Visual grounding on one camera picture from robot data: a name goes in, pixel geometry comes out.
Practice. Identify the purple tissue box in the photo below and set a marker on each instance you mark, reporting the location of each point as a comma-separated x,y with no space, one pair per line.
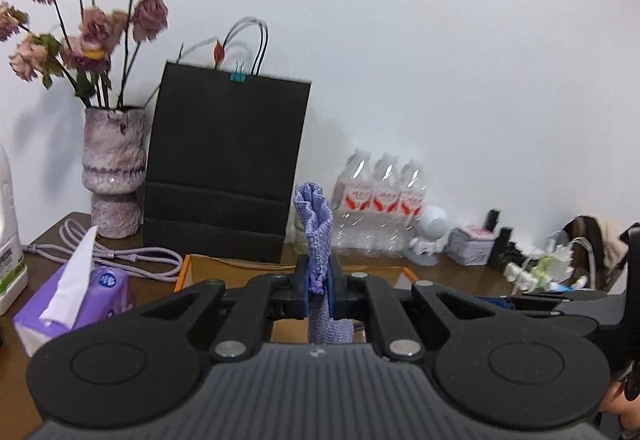
100,290

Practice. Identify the mottled purple ceramic vase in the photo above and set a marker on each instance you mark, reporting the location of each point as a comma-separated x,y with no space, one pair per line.
112,159

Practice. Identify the grey tin box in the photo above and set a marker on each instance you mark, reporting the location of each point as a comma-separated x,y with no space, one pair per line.
470,245

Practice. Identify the purple knitted cloth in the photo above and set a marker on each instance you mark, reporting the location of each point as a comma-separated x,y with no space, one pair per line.
317,230

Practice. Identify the teal binder clip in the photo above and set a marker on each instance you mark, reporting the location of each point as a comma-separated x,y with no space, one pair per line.
237,77

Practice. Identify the brown beige cloth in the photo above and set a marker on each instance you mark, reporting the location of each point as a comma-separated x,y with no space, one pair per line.
597,235

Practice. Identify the white round figurine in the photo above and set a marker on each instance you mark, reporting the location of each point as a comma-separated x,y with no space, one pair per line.
432,225

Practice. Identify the orange cardboard box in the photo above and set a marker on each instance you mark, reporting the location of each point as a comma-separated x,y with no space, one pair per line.
220,266

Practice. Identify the black paper bag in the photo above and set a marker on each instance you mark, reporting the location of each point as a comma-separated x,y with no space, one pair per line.
225,144

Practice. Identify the person's right hand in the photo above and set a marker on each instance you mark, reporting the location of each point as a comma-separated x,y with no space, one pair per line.
622,407

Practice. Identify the dried pink flowers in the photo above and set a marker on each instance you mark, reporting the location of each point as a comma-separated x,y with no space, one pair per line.
150,14

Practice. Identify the white plastic jug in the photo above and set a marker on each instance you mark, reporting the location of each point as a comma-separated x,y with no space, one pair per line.
10,260

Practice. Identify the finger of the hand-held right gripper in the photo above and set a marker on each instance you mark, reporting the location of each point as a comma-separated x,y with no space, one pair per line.
555,307

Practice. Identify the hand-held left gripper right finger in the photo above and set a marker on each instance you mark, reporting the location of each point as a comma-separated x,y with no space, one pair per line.
336,287

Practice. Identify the clear water bottle red label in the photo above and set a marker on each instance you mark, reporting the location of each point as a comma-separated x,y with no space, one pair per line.
354,200
385,202
412,202

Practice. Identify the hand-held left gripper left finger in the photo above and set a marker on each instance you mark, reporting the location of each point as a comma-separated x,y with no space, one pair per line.
300,287

